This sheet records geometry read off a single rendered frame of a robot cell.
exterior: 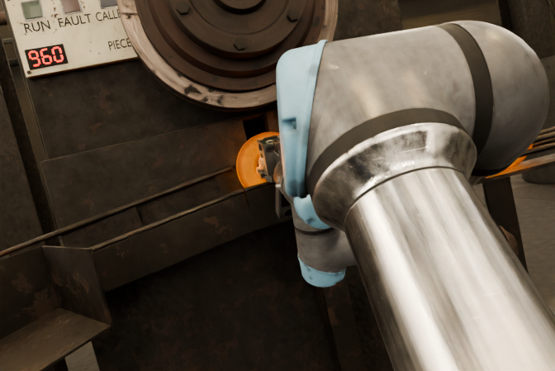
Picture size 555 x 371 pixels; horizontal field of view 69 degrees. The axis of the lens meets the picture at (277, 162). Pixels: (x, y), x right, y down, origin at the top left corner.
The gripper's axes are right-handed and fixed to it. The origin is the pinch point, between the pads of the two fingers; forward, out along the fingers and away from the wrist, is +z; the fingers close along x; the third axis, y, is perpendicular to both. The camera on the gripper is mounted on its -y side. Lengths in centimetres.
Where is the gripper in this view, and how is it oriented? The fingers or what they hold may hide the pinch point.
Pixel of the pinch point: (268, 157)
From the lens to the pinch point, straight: 92.2
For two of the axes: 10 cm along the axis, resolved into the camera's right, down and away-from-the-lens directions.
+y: -1.6, -9.3, -3.2
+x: -9.5, 2.4, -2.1
